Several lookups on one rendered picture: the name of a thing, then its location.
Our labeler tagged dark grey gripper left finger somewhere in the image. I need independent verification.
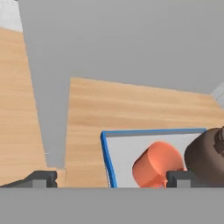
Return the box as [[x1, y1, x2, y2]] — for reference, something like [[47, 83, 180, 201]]
[[0, 170, 58, 188]]

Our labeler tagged dark brown kettle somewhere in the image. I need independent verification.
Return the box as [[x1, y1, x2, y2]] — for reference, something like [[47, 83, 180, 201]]
[[184, 125, 224, 188]]

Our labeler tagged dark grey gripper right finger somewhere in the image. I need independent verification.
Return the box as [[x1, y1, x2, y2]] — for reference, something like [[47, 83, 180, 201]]
[[165, 170, 214, 188]]

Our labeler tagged blue-rimmed grey tray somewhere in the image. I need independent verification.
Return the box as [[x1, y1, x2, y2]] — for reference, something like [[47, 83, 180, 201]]
[[100, 128, 208, 188]]

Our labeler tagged orange cylindrical cup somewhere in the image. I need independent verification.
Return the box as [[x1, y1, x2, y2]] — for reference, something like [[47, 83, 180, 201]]
[[131, 141, 188, 188]]

